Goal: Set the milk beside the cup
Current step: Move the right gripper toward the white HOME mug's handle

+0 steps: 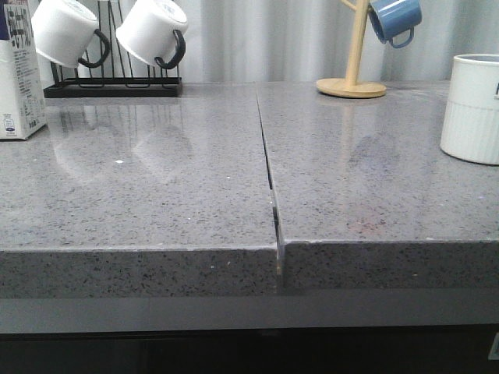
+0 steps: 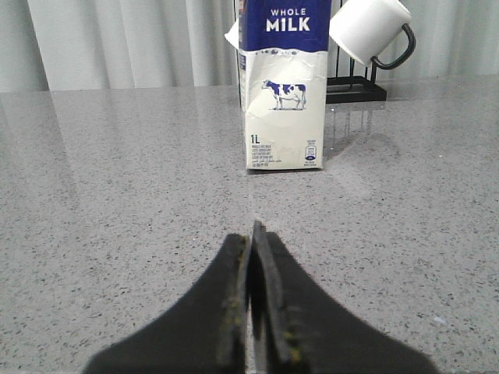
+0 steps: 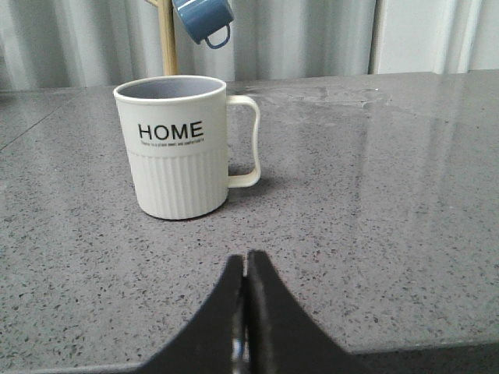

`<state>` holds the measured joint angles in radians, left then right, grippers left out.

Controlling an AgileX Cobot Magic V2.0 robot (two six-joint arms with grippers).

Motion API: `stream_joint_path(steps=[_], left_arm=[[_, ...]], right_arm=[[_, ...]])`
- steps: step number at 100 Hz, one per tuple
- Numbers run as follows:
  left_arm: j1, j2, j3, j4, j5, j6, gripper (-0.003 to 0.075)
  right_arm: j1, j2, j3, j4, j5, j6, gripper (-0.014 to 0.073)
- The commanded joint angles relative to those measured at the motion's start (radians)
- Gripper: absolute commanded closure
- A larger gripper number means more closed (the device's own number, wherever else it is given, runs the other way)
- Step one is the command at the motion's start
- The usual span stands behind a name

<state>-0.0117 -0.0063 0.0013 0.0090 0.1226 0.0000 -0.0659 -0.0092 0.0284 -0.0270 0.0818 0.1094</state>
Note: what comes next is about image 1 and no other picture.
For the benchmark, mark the white HOME ribbed cup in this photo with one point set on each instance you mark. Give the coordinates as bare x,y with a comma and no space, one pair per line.
470,128

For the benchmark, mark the white milk carton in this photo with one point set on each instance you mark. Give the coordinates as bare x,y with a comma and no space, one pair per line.
22,96

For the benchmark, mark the wooden mug tree stand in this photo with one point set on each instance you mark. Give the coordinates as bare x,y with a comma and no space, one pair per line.
350,86

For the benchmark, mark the blue enamel mug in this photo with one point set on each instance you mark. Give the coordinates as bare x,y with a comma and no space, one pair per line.
394,21

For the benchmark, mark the black wire mug rack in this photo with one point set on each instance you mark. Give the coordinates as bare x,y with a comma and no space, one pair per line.
121,75

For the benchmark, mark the white mug black handle right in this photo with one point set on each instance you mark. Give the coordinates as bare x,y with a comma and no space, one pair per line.
153,32

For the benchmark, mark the white mug black handle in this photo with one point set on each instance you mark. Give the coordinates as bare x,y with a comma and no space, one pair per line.
63,30
153,32

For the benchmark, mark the white mug black handle left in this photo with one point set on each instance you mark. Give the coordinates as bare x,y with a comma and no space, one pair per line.
63,30

